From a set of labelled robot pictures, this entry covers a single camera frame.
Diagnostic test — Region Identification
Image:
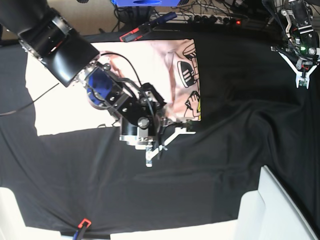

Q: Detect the red black clamp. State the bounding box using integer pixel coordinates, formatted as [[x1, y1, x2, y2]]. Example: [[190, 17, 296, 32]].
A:
[[119, 11, 177, 43], [72, 218, 92, 240]]

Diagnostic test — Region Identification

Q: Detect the pink T-shirt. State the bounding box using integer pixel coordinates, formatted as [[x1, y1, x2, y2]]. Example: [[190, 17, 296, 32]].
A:
[[25, 39, 201, 136]]

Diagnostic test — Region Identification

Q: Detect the white table frame left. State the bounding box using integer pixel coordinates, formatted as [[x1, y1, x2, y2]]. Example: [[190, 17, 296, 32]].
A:
[[0, 187, 62, 240]]

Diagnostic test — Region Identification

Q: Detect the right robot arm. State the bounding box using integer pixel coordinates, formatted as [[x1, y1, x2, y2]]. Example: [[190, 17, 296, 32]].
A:
[[0, 0, 191, 167]]

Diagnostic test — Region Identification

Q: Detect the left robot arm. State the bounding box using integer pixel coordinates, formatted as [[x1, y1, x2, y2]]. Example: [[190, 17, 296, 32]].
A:
[[262, 0, 320, 89]]

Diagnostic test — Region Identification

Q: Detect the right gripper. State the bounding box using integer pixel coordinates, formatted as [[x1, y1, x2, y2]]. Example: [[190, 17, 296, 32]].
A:
[[119, 117, 196, 168]]

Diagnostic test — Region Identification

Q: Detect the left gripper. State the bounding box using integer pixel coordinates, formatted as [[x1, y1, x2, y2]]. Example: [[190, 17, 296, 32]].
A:
[[270, 46, 320, 89]]

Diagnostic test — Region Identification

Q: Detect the blue box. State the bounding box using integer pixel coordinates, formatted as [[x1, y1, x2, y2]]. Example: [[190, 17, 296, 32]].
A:
[[111, 0, 180, 7]]

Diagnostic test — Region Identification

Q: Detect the red black bottom clamp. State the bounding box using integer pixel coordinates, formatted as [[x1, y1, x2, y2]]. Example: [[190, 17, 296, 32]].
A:
[[72, 218, 92, 240]]

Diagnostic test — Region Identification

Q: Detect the black power strip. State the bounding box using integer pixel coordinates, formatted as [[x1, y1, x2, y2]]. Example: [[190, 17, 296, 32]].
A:
[[159, 14, 243, 25]]

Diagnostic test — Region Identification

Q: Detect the red black top clamp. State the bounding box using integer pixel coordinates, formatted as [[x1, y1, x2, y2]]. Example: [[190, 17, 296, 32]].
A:
[[119, 11, 177, 43]]

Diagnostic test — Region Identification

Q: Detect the black table cloth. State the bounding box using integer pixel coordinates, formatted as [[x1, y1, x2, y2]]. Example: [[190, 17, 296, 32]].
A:
[[0, 30, 320, 237]]

